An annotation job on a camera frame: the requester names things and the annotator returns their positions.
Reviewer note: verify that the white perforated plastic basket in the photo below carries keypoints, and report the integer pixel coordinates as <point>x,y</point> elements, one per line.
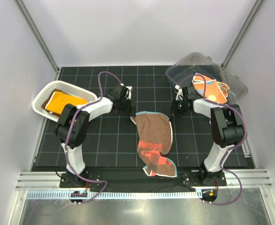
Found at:
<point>68,88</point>

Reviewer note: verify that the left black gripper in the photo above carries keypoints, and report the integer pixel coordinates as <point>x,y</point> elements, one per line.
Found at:
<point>131,110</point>

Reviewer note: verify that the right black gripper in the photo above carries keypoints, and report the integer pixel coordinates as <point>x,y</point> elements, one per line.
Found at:
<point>173,112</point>

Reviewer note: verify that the left aluminium frame post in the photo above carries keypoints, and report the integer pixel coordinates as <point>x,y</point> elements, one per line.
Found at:
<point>29,20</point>

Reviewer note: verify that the white slotted cable duct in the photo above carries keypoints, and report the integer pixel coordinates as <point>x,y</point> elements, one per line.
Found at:
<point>78,195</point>

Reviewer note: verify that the pink brown towel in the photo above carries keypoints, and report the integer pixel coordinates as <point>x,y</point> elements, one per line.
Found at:
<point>155,141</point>

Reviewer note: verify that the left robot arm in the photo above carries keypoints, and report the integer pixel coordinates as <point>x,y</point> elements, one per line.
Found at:
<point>73,122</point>

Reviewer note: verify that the orange polka dot towel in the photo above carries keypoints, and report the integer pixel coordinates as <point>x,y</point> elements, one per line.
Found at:
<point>215,91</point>

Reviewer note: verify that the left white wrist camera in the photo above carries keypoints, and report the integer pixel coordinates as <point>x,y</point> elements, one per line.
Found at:
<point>128,92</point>

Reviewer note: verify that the yellow blue patterned towel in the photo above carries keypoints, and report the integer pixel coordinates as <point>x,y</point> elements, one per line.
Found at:
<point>61,99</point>

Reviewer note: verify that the right aluminium frame post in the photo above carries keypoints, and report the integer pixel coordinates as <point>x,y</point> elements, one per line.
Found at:
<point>243,31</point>

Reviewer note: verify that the clear plastic storage bin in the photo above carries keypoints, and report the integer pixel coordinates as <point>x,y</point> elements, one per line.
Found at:
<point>182,72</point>

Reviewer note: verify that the aluminium frame post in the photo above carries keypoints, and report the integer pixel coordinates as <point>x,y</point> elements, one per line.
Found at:
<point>243,31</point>
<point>29,20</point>

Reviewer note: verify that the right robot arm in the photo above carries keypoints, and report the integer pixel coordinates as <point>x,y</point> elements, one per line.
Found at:
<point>227,129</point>

